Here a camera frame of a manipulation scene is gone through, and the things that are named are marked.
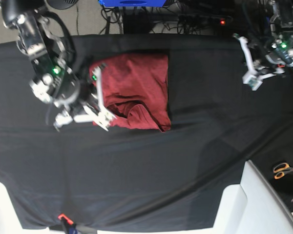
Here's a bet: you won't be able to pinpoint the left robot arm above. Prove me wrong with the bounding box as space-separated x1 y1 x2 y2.
233 0 293 90

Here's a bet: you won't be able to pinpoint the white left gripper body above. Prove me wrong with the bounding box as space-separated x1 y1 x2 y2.
232 33 285 80

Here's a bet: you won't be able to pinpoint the white power strip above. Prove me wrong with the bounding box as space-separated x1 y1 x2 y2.
178 14 233 26

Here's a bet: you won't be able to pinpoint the yellow-handled scissors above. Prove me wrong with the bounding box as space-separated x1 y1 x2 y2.
272 162 293 180

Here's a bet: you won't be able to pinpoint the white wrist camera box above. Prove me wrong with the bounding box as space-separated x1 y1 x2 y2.
242 73 263 91

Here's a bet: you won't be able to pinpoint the red long-sleeve T-shirt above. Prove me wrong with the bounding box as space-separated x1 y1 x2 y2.
89 53 171 132

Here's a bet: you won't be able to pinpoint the blue plastic box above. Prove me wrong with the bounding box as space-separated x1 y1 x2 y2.
98 0 166 7

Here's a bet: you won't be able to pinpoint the black round stand base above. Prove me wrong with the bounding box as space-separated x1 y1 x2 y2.
46 0 78 10

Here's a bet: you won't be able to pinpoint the white foam block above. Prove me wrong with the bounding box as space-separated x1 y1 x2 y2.
212 160 293 234

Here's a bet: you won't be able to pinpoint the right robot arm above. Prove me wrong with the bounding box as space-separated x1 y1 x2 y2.
0 0 115 130

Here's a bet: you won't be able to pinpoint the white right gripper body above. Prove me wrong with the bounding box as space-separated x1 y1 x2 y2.
53 63 108 131

